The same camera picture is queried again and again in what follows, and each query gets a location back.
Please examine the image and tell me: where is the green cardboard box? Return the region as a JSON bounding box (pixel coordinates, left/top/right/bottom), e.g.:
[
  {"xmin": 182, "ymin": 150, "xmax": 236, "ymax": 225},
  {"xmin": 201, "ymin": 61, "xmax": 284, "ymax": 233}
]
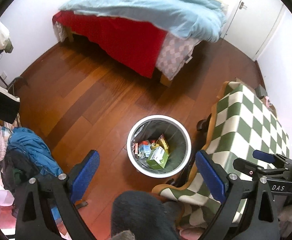
[{"xmin": 146, "ymin": 146, "xmax": 169, "ymax": 170}]

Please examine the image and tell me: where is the yellow gold snack bag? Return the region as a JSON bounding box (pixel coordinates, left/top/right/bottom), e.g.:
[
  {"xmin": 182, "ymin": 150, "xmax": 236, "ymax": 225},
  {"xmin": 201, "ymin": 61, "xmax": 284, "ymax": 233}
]
[{"xmin": 156, "ymin": 134, "xmax": 169, "ymax": 154}]

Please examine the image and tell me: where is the black furry slipper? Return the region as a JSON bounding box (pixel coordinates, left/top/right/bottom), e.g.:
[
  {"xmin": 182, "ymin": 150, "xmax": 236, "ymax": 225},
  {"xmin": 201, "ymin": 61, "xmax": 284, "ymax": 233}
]
[{"xmin": 111, "ymin": 191, "xmax": 181, "ymax": 239}]

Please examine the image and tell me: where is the blue jacket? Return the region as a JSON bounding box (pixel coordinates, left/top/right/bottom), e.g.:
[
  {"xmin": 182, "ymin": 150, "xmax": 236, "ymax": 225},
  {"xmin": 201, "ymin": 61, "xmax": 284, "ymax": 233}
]
[{"xmin": 7, "ymin": 127, "xmax": 63, "ymax": 177}]

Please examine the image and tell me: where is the red bed sheet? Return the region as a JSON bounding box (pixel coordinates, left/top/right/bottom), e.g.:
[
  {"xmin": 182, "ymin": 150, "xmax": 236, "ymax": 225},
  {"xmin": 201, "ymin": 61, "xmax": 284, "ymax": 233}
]
[{"xmin": 52, "ymin": 11, "xmax": 167, "ymax": 78}]

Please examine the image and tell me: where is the green white checkered tablecloth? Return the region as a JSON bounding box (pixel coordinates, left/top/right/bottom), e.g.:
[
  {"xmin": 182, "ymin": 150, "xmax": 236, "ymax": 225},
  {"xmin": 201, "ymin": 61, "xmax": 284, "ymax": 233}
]
[{"xmin": 152, "ymin": 82, "xmax": 292, "ymax": 229}]

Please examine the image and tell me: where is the white round trash bin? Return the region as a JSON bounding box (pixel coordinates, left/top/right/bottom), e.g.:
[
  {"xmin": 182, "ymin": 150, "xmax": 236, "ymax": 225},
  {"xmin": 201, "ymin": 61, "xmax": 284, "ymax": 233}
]
[{"xmin": 126, "ymin": 115, "xmax": 192, "ymax": 178}]

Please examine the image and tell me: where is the blue white milk carton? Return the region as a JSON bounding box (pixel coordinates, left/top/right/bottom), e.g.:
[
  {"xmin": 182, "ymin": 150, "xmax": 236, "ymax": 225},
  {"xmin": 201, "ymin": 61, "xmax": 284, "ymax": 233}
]
[{"xmin": 137, "ymin": 140, "xmax": 151, "ymax": 159}]

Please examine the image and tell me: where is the checkered pink grey mattress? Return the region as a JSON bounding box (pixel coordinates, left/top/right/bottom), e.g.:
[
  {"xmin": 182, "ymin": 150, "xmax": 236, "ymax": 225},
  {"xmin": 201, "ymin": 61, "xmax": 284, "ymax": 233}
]
[{"xmin": 155, "ymin": 33, "xmax": 201, "ymax": 81}]

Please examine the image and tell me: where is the white closet door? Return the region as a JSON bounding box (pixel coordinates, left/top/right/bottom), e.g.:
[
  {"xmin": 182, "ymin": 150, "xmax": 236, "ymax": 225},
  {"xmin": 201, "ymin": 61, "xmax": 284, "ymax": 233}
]
[{"xmin": 223, "ymin": 0, "xmax": 284, "ymax": 61}]

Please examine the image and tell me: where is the red soda can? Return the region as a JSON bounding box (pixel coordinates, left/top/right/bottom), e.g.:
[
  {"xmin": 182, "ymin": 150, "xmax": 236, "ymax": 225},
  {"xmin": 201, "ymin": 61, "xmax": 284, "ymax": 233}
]
[{"xmin": 134, "ymin": 142, "xmax": 138, "ymax": 155}]

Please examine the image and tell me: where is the light blue duvet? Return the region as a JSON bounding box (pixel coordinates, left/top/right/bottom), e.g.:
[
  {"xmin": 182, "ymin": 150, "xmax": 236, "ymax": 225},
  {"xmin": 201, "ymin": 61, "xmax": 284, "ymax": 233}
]
[{"xmin": 59, "ymin": 0, "xmax": 226, "ymax": 42}]

